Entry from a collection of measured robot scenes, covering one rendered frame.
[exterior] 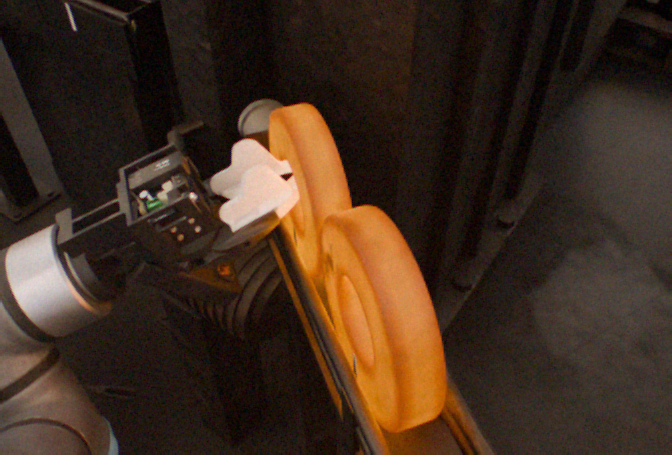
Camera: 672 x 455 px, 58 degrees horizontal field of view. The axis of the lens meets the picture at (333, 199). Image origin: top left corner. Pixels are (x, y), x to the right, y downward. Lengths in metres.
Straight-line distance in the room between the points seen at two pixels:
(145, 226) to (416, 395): 0.24
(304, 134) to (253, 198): 0.07
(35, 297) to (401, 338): 0.30
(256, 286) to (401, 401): 0.36
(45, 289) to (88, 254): 0.04
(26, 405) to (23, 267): 0.12
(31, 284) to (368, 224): 0.28
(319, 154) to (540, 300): 1.00
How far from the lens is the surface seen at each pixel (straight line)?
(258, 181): 0.50
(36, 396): 0.59
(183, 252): 0.53
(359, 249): 0.38
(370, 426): 0.42
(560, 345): 1.37
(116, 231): 0.52
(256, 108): 0.68
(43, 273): 0.53
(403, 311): 0.37
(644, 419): 1.34
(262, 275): 0.72
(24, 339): 0.56
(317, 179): 0.48
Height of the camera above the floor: 1.09
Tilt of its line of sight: 44 degrees down
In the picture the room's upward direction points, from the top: straight up
